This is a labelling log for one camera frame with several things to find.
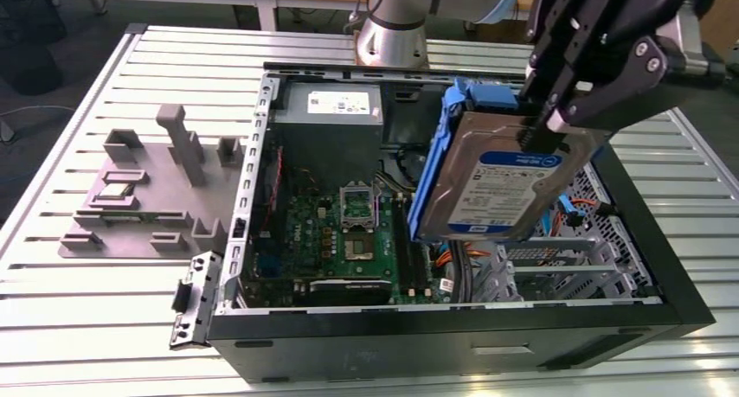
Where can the black office chair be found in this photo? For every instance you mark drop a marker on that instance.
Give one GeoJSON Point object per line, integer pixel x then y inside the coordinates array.
{"type": "Point", "coordinates": [29, 68]}

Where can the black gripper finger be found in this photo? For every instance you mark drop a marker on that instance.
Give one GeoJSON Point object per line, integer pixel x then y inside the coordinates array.
{"type": "Point", "coordinates": [546, 33]}
{"type": "Point", "coordinates": [624, 103]}

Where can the thin metal locking lever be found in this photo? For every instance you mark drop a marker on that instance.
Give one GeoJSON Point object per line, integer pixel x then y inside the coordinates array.
{"type": "Point", "coordinates": [377, 209]}

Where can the hard disk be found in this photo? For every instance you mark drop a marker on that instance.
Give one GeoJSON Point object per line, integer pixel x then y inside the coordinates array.
{"type": "Point", "coordinates": [497, 189]}

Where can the blue expansion slot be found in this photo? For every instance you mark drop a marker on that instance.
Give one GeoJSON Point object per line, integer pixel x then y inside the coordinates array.
{"type": "Point", "coordinates": [270, 265]}

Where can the grey parts rack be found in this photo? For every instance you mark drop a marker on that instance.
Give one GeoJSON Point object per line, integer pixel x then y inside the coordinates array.
{"type": "Point", "coordinates": [157, 185]}

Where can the CPU socket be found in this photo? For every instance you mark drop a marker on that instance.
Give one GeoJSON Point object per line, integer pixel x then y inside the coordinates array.
{"type": "Point", "coordinates": [364, 249]}

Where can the green motherboard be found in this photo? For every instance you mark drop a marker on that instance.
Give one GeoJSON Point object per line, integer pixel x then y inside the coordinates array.
{"type": "Point", "coordinates": [312, 224]}

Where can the grey power supply unit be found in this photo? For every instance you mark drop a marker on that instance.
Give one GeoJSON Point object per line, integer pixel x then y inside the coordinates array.
{"type": "Point", "coordinates": [329, 150]}

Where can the blue plastic drive latch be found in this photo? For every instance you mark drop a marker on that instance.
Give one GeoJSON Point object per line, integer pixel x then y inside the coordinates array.
{"type": "Point", "coordinates": [492, 96]}

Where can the green RAM stick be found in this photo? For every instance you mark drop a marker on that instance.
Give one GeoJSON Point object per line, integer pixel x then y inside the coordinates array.
{"type": "Point", "coordinates": [128, 218]}

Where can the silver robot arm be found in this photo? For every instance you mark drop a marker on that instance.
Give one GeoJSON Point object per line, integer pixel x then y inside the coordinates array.
{"type": "Point", "coordinates": [393, 33]}

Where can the black case fan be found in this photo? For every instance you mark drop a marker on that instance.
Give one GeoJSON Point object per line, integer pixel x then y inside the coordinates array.
{"type": "Point", "coordinates": [268, 189]}

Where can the silver CPU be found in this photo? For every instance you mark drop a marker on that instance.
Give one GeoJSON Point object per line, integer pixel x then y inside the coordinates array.
{"type": "Point", "coordinates": [116, 191]}

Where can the silver disk bay cage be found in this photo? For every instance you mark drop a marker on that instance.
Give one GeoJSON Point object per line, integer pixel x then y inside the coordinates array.
{"type": "Point", "coordinates": [561, 269]}

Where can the black open PC case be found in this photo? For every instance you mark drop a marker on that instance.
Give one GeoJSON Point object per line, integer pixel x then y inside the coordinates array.
{"type": "Point", "coordinates": [405, 349]}

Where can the black graphics card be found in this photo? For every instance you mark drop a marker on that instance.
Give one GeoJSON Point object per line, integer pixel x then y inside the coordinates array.
{"type": "Point", "coordinates": [346, 289]}

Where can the hinged expansion card bracket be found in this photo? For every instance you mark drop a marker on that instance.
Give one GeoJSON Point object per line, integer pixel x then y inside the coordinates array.
{"type": "Point", "coordinates": [197, 297]}

